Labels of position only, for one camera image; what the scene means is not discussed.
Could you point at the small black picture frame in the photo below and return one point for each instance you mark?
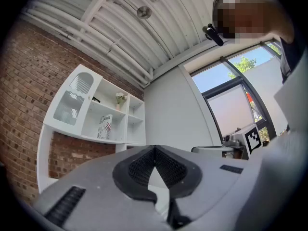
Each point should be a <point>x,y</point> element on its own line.
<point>96,99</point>

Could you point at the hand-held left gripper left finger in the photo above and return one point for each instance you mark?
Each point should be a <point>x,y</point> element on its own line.
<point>134,186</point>

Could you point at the newspaper with flag print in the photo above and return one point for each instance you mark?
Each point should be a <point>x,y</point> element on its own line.
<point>109,126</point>
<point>101,129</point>

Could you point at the white roller blind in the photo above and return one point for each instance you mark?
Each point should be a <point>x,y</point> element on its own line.
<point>231,109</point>

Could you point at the white shelf unit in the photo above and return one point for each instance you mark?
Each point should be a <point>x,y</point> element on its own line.
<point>44,153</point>

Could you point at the person's black shirt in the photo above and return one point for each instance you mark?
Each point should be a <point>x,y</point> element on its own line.
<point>287,59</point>

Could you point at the black framed window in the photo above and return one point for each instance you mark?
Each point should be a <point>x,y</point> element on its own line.
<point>262,119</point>

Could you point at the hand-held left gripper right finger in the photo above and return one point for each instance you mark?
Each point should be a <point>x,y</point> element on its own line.
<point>190,179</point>

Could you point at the white flower vase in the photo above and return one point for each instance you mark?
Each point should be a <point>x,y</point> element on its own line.
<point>119,100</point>

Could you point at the white ceiling pipes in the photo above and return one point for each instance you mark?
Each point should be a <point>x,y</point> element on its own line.
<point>96,37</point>

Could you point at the round ceiling lamp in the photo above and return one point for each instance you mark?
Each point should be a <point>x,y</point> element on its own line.
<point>144,12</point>

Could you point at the person's head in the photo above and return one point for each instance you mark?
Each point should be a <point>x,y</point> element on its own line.
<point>243,16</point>

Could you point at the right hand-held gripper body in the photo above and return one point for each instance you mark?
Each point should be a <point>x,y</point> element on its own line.
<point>252,138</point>

